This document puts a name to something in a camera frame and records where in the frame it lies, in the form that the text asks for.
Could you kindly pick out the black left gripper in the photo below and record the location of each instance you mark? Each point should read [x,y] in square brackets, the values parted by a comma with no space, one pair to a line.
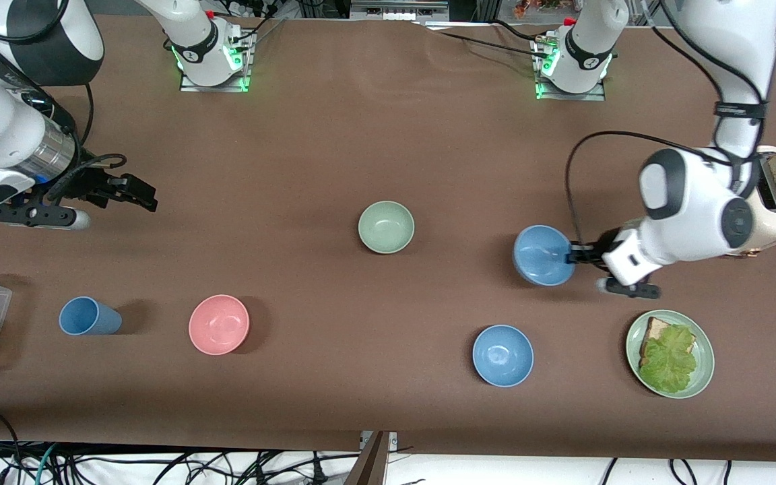
[605,245]

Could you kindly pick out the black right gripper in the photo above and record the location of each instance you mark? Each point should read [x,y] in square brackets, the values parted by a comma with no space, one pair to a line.
[93,186]

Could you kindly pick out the blue bowl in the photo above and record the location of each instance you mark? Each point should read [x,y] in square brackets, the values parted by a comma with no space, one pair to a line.
[541,256]
[502,356]

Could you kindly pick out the green bowl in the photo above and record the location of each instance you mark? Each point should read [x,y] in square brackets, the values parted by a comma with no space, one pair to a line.
[386,227]

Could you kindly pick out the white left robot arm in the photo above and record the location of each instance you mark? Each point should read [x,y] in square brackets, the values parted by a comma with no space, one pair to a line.
[691,215]

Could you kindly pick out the pink bowl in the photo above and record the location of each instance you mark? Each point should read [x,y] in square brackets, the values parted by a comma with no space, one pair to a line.
[218,325]

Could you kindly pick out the white bread slice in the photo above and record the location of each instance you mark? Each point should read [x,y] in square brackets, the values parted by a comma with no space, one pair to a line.
[657,329]

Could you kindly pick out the blue cup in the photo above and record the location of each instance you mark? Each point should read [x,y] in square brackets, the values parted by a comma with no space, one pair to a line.
[88,316]

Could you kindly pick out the green lettuce leaf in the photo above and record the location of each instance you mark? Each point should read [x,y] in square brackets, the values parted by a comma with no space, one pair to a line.
[671,360]

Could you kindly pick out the green plate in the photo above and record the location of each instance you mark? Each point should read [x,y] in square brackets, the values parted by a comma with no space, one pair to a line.
[704,367]

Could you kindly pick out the dark table leg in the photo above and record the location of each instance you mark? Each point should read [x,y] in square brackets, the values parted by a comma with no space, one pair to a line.
[369,468]

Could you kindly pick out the grey metal box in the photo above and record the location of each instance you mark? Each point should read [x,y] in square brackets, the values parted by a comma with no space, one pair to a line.
[395,10]

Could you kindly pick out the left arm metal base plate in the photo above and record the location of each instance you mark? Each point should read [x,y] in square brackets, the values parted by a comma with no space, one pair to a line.
[573,96]

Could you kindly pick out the metal table bracket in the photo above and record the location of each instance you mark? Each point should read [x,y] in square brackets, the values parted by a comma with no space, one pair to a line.
[393,439]

